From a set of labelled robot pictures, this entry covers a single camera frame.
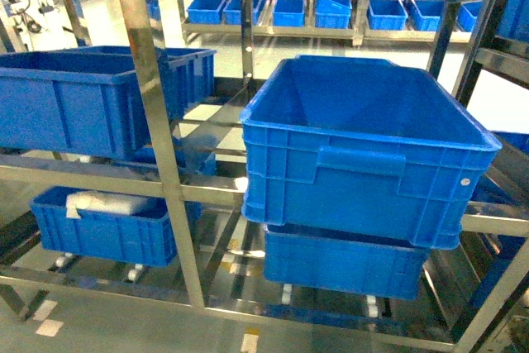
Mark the blue crate with white bag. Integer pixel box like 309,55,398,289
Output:
30,186,177,267

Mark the steel flow rack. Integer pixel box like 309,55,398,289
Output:
1,0,528,352

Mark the large blue crate on rack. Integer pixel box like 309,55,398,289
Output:
240,56,502,250

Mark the wide blue crate rack left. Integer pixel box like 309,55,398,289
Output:
1,51,150,159

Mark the white plastic bag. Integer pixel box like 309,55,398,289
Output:
65,191,157,219

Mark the blue crate under top crate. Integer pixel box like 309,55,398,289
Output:
264,225,431,300

